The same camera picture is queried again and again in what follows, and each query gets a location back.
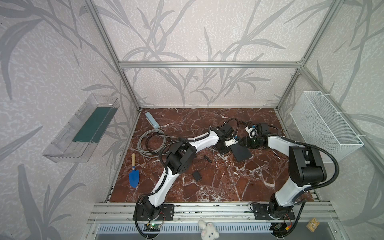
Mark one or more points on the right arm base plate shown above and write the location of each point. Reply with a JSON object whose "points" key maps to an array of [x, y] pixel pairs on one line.
{"points": [[272, 212]]}

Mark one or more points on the white wire mesh basket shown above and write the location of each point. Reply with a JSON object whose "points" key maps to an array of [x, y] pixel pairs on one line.
{"points": [[321, 124]]}

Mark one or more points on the black power adapter with cable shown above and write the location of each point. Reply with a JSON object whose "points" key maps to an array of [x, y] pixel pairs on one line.
{"points": [[196, 174]]}

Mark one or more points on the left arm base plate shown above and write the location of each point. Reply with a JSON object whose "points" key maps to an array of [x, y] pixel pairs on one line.
{"points": [[166, 211]]}

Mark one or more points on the clear acrylic wall shelf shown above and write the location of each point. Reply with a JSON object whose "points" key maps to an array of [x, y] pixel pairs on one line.
{"points": [[79, 138]]}

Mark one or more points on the white plush toy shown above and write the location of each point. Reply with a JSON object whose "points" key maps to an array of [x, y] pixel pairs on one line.
{"points": [[209, 231]]}

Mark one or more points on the dark grey box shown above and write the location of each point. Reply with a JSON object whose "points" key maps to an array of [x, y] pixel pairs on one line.
{"points": [[240, 153]]}

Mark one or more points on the green lit controller board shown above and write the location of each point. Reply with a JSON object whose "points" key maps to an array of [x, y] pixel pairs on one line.
{"points": [[150, 227]]}

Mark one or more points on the light blue rectangular block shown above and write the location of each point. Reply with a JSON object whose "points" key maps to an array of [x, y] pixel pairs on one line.
{"points": [[152, 120]]}

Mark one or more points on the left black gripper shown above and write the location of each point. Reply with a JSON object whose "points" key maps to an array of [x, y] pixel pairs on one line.
{"points": [[226, 146]]}

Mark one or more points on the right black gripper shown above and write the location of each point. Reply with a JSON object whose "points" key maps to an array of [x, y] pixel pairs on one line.
{"points": [[248, 142]]}

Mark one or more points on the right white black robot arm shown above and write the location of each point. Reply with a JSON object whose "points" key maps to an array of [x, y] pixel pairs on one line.
{"points": [[310, 167]]}

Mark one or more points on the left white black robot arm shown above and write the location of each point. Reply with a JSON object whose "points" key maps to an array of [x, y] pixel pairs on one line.
{"points": [[176, 157]]}

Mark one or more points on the blue trowel wooden handle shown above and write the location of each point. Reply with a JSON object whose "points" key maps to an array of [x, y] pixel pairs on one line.
{"points": [[134, 175]]}

